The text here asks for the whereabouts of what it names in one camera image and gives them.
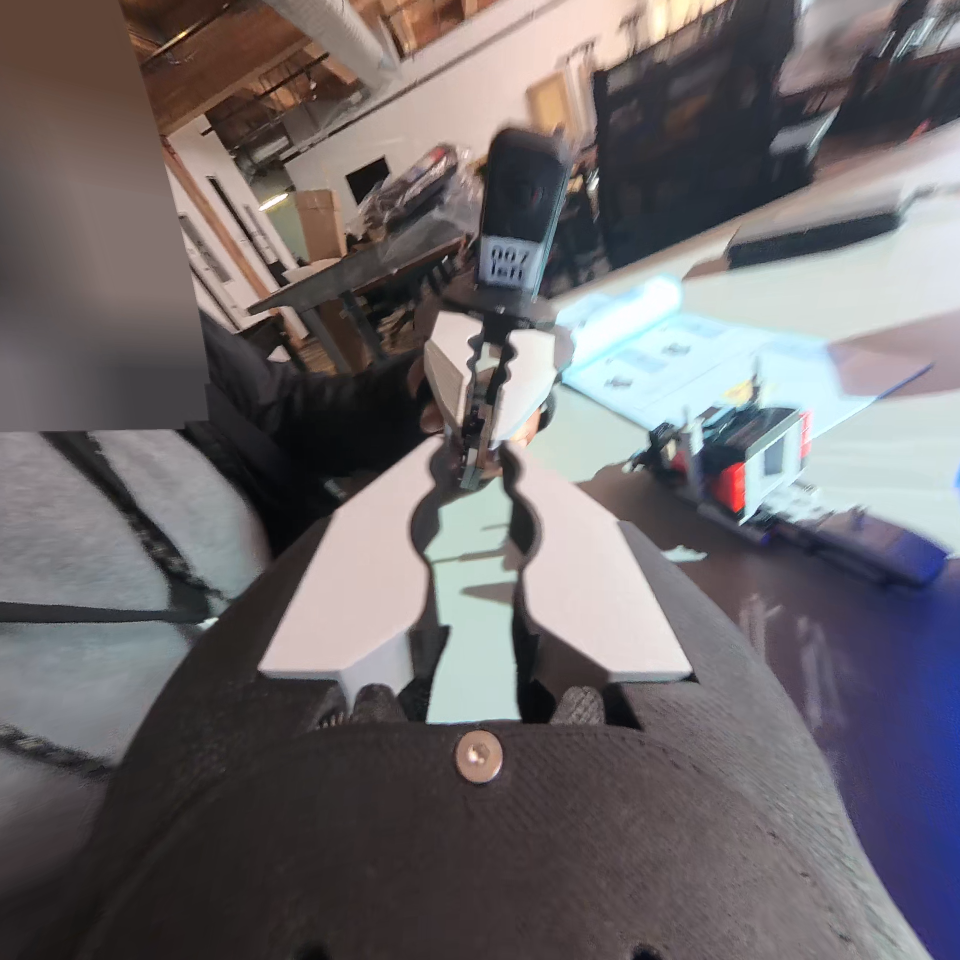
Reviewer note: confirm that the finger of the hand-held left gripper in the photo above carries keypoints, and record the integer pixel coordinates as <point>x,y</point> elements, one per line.
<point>529,375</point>
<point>450,367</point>

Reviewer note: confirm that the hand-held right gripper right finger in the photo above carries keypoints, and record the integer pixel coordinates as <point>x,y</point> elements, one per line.
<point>600,600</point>

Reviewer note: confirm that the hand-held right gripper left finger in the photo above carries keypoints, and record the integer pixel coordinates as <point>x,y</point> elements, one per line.
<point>352,600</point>

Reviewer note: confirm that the black studded brick plate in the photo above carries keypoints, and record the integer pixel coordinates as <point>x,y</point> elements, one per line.
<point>480,450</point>

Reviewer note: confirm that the toy brick truck model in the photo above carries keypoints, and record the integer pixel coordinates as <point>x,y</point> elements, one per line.
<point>750,465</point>

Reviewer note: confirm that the person's left forearm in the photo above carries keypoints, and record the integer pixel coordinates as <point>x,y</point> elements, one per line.
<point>315,412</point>

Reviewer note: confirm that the person's left hand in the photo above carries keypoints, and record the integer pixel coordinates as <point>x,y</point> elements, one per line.
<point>532,427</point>

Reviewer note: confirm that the black plastic-wrapped item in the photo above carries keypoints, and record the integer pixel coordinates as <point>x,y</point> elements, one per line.
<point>427,180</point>

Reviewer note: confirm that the wooden framed panel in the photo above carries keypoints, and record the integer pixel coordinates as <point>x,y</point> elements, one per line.
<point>547,101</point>

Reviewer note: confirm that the grey side table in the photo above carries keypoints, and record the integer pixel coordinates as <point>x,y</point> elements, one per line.
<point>360,274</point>

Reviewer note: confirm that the light blue instruction booklet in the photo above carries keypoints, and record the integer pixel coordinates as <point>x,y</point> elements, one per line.
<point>675,352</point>

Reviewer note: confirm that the black jacket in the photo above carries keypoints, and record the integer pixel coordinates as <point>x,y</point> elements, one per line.
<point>262,472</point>

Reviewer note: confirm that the black office chair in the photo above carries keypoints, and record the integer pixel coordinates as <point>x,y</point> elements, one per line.
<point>690,135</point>

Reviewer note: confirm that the brown cardboard box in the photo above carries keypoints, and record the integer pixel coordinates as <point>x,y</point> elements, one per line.
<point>321,225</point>

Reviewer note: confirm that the black rectangular box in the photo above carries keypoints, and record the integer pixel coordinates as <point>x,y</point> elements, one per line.
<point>817,232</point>

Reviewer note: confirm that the grey hoodie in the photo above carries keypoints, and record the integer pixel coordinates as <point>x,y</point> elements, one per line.
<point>60,525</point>

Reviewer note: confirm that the black wall monitor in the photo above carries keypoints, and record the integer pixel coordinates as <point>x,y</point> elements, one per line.
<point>367,180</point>

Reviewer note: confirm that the silver ventilation duct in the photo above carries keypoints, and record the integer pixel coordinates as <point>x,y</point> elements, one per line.
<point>337,37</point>

